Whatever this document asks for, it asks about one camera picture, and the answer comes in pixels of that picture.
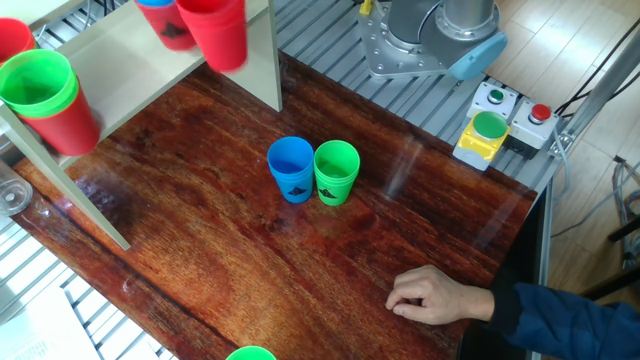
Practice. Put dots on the person's bare hand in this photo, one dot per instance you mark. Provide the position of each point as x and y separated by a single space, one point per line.
435 296

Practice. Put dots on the green cup with black logo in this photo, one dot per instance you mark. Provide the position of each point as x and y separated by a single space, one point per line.
337 172

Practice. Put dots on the blue cup with black logo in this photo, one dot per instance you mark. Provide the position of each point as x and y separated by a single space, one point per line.
292 172

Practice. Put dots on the red plastic cup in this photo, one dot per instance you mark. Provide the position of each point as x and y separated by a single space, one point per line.
215 35
12 37
70 130

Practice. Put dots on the blue-sleeved forearm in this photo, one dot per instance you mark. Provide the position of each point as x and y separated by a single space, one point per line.
575 322

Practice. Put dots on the silver UR5 robot arm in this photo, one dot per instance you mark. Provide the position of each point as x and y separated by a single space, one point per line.
425 30

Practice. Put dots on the light wooden shelf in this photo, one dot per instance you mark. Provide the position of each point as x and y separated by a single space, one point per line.
130 75

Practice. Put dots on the yellow box big green button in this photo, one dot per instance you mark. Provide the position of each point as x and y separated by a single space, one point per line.
475 145

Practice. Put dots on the black furniture leg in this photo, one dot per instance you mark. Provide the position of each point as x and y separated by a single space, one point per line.
625 229
615 281

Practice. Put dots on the grey box red button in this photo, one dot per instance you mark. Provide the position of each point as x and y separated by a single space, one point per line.
525 132

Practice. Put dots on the left green plastic cup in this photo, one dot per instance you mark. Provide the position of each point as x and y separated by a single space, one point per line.
250 354

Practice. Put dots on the green plastic cup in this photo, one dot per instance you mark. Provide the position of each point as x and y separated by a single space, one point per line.
35 82
250 354

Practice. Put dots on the grey box small green button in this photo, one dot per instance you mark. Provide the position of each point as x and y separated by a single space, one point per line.
482 102

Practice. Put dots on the small yellow clip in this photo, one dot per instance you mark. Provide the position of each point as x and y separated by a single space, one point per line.
366 7

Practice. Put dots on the white paper sheet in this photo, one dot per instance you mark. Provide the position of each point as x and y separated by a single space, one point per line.
40 330

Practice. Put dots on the clear plastic cup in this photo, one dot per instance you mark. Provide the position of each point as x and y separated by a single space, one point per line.
12 195

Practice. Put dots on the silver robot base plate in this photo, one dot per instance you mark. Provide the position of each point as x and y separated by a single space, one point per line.
380 55

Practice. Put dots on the aluminium frame post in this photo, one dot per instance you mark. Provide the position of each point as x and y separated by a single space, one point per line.
600 95

